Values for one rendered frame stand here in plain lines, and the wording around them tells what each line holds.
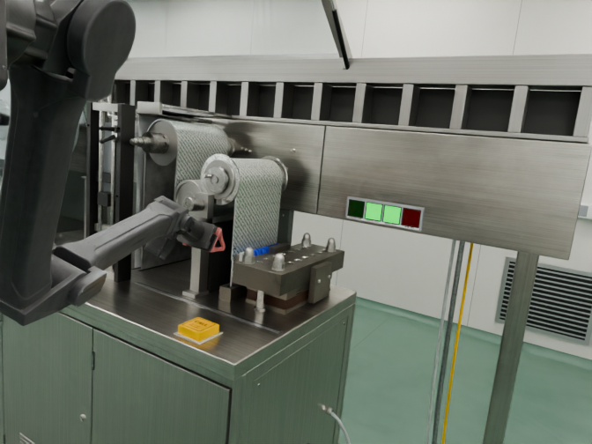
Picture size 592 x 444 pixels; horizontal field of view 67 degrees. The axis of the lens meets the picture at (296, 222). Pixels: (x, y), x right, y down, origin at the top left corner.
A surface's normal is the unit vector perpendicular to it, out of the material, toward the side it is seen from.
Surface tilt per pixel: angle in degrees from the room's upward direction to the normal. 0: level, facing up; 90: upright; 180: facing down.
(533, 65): 90
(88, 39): 112
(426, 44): 90
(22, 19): 101
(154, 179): 90
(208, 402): 90
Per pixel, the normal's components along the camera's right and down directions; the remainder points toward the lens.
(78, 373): -0.51, 0.11
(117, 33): 0.88, 0.47
